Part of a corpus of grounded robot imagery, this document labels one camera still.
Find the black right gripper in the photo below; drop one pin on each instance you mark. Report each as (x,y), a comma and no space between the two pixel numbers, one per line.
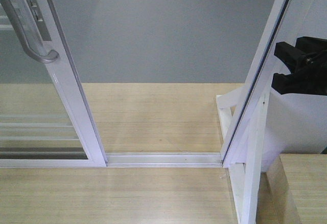
(308,56)

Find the white framed transparent sliding door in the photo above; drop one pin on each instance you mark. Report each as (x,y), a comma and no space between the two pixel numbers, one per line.
(45,117)

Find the white back panel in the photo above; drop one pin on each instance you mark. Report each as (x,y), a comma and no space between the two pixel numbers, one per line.
(296,123)

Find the light wooden box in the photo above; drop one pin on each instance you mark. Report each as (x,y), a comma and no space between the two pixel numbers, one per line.
(293,190)

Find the light wooden base board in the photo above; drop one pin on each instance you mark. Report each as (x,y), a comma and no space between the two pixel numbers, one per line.
(133,117)

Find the aluminium floor track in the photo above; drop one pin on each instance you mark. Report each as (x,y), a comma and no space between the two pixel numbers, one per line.
(164,159)

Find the white door jamb frame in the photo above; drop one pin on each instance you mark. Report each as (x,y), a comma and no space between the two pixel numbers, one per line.
(236,108)

